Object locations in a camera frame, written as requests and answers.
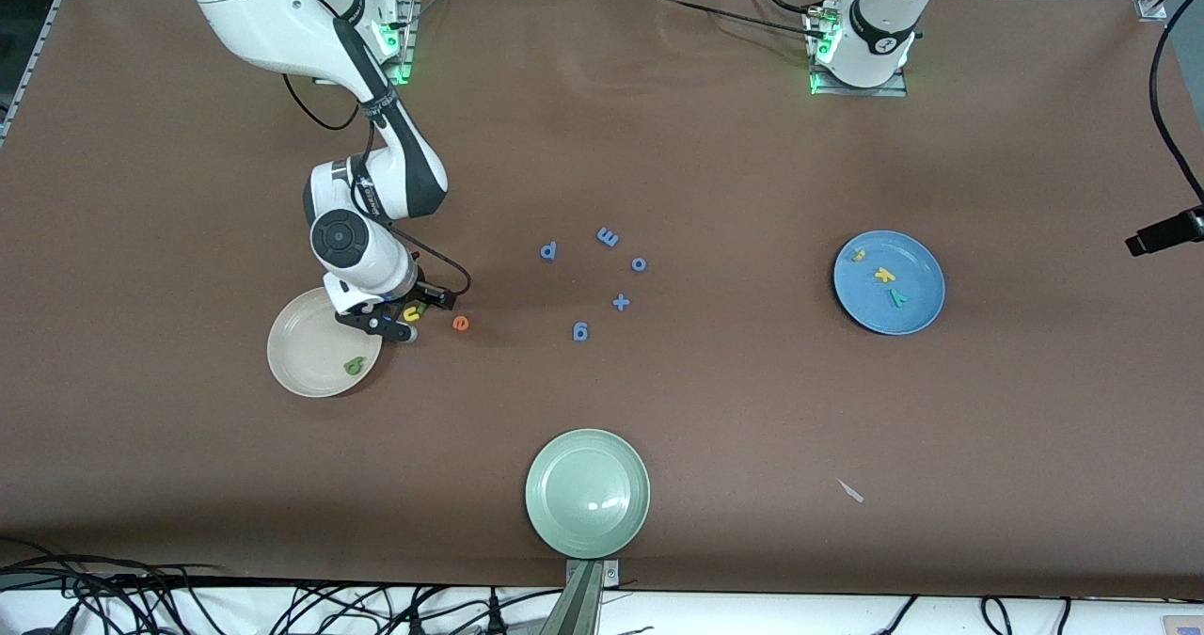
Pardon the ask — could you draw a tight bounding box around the beige plate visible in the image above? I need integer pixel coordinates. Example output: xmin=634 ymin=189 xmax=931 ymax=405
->
xmin=267 ymin=286 xmax=384 ymax=399

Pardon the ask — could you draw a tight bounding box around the pale green plate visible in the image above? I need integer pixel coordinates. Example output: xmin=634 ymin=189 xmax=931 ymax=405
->
xmin=525 ymin=429 xmax=652 ymax=560

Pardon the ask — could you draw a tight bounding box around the blue plate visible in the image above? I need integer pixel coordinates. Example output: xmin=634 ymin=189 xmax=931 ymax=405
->
xmin=833 ymin=230 xmax=946 ymax=336

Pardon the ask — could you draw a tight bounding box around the brown table cover sheet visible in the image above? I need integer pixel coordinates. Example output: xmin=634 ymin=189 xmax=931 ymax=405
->
xmin=0 ymin=0 xmax=1204 ymax=598

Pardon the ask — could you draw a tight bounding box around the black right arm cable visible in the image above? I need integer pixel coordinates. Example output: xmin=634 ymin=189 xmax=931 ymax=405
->
xmin=280 ymin=71 xmax=474 ymax=295

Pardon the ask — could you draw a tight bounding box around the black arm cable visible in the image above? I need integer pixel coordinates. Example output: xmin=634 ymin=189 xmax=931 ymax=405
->
xmin=1149 ymin=5 xmax=1204 ymax=205
xmin=280 ymin=71 xmax=474 ymax=295

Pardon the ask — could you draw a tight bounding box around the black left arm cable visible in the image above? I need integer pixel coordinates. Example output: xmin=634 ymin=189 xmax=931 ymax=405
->
xmin=1149 ymin=5 xmax=1204 ymax=205

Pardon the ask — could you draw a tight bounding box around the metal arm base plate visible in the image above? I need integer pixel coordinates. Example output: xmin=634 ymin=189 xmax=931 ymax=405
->
xmin=313 ymin=0 xmax=420 ymax=86
xmin=807 ymin=5 xmax=910 ymax=98

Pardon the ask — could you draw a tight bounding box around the silver camera mount bracket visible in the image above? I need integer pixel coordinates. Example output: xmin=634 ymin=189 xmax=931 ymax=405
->
xmin=564 ymin=560 xmax=622 ymax=587

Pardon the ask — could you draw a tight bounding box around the grey camera mount bar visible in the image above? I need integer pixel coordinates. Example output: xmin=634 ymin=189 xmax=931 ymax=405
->
xmin=539 ymin=564 xmax=603 ymax=635

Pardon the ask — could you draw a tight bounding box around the black cable tangle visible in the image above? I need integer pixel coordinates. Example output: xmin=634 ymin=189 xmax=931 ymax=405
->
xmin=0 ymin=536 xmax=565 ymax=635

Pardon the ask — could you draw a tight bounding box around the black table cable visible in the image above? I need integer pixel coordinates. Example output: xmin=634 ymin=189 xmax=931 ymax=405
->
xmin=658 ymin=0 xmax=821 ymax=39

